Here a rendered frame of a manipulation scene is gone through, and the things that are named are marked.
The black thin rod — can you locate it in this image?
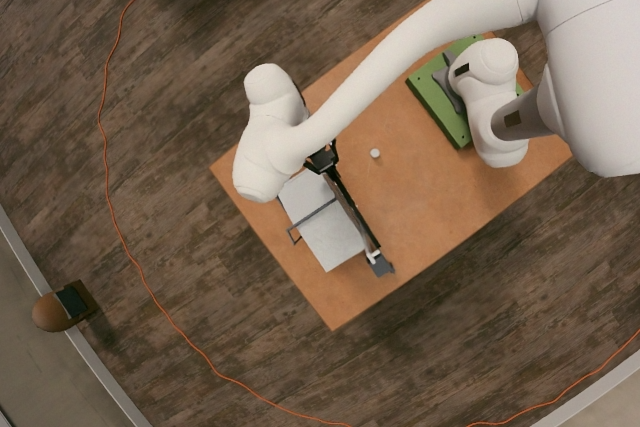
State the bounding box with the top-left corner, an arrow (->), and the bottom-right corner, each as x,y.
327,166 -> 381,257

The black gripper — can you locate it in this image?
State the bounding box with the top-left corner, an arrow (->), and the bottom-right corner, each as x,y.
303,138 -> 341,182

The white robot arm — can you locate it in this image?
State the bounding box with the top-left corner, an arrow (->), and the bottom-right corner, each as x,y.
233,0 -> 640,203

